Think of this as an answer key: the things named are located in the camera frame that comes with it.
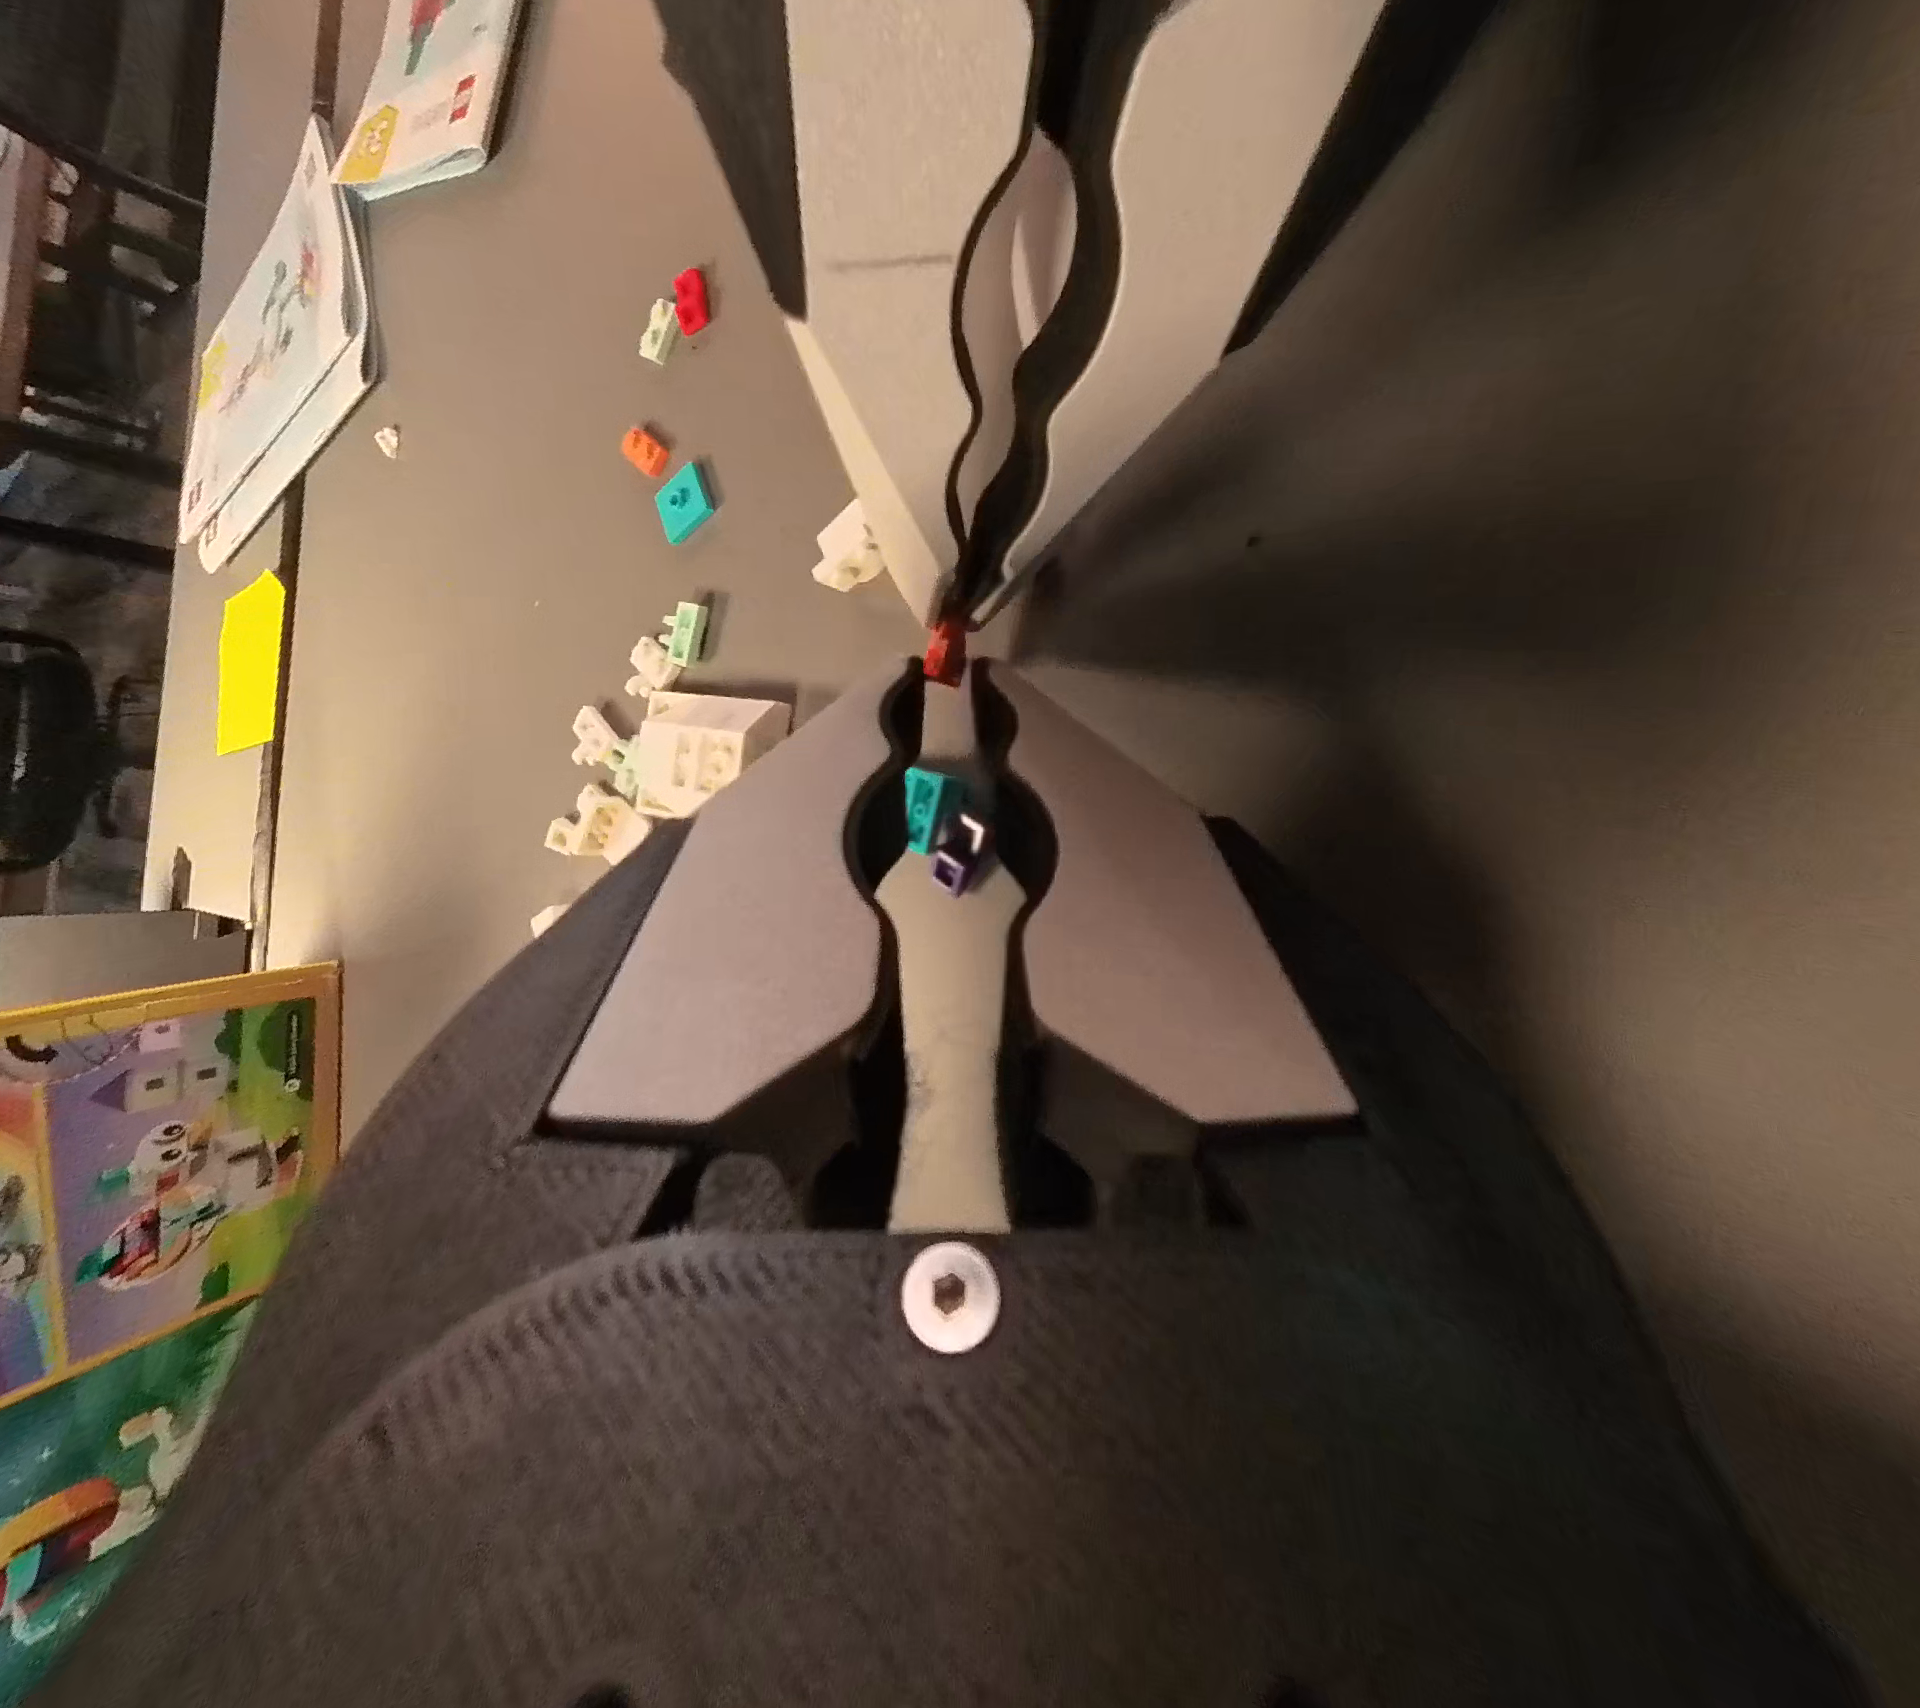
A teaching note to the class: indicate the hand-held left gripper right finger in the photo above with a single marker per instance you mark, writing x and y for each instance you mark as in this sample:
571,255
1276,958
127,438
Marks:
1170,973

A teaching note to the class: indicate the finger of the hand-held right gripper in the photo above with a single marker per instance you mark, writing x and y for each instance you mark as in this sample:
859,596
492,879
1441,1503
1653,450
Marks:
885,162
1199,162

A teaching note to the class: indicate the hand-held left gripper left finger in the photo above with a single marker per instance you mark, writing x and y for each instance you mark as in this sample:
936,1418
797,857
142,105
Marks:
719,973

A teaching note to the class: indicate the pile of white lego pieces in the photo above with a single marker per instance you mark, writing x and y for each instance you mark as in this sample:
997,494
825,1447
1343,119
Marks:
600,827

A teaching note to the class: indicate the red lego plate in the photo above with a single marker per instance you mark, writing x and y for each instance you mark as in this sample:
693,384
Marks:
692,301
943,653

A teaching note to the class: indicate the teal and purple lego assembly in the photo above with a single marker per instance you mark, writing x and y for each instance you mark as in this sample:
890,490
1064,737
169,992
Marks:
936,817

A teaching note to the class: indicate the mint green lego plate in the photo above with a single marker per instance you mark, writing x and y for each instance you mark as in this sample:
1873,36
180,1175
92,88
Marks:
655,331
687,638

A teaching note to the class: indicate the teal square lego plate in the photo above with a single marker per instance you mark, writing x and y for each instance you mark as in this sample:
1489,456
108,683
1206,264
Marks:
687,504

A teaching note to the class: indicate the large white sloped lego brick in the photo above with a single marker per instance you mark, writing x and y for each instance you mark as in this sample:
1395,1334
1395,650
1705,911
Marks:
697,740

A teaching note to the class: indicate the orange lego plate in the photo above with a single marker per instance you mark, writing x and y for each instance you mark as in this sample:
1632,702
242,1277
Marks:
643,448

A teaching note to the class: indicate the lego set box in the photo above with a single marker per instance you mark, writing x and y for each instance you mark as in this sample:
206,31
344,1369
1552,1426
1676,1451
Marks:
165,1169

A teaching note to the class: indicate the yellow sticky note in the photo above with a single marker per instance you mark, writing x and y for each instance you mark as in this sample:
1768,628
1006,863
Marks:
249,668

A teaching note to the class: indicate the grey desk panel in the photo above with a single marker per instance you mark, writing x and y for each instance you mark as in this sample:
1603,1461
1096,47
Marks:
103,944

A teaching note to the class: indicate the white bracket lego piece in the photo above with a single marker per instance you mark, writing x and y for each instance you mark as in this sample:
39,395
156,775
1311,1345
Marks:
849,551

